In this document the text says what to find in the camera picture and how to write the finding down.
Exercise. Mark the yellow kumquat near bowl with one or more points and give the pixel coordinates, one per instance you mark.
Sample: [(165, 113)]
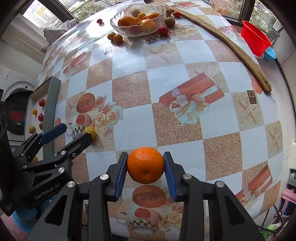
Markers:
[(118, 38)]

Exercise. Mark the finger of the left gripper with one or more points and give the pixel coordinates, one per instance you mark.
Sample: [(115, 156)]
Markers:
[(64, 156), (31, 146)]

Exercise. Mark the dark red tomato in tray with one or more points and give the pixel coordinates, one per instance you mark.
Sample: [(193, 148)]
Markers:
[(42, 102)]

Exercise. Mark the green tray white inside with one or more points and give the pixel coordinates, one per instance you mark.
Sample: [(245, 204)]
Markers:
[(47, 90)]

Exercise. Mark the red tomato beside bowl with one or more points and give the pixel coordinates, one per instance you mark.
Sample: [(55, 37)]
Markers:
[(163, 31)]

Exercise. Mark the red plastic basin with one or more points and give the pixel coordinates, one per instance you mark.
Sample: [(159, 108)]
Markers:
[(257, 41)]

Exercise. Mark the large orange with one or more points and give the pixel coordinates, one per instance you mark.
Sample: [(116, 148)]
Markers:
[(145, 165)]

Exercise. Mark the tan round fruit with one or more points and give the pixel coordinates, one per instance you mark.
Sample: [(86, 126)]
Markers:
[(32, 129)]

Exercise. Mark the yellow cherry tomato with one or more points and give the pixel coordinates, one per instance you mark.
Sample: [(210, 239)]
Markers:
[(91, 131)]

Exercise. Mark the green fruit behind bowl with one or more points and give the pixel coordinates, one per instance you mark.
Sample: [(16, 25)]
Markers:
[(169, 21)]

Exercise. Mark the white washing machine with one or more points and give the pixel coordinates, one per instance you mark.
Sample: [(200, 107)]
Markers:
[(19, 75)]

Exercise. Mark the yellow kumquat left of bowl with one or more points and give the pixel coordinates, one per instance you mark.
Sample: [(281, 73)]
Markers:
[(111, 36)]

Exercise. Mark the checkered patterned tablecloth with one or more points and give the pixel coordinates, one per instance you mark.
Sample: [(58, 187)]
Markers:
[(187, 94)]

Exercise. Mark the big orange in bowl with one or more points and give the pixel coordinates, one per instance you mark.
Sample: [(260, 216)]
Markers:
[(127, 21)]

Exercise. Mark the glass fruit bowl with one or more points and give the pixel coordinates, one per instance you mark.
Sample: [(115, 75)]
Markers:
[(139, 20)]

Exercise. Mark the red cherry tomato with stem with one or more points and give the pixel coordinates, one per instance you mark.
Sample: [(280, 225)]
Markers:
[(41, 117)]

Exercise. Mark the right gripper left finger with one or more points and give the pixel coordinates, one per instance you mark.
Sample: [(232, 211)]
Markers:
[(105, 188)]

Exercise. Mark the pink cloth on chair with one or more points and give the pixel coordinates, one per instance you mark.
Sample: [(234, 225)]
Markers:
[(52, 34)]

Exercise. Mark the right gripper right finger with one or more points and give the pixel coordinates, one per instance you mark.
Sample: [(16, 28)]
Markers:
[(186, 188)]

